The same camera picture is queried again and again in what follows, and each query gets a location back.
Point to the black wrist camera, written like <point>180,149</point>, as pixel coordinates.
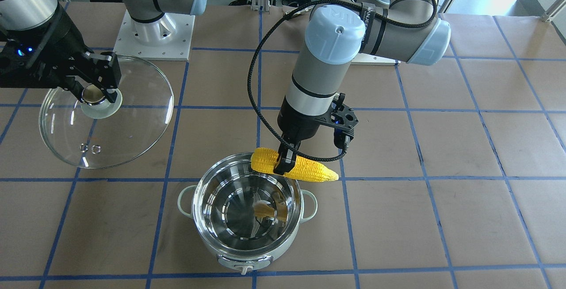
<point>345,120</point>

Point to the yellow corn cob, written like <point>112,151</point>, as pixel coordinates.
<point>264,160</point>

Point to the pale green cooking pot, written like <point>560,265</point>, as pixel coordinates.
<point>245,218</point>

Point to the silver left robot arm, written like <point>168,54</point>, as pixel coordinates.
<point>338,30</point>

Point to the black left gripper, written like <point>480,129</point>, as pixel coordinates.
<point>295,123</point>

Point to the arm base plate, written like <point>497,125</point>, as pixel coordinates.
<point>169,38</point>
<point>373,60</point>

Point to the glass pot lid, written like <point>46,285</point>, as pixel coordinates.
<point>99,134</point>

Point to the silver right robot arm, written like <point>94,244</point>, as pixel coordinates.
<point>27,14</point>

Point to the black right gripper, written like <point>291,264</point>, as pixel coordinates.
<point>62,32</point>

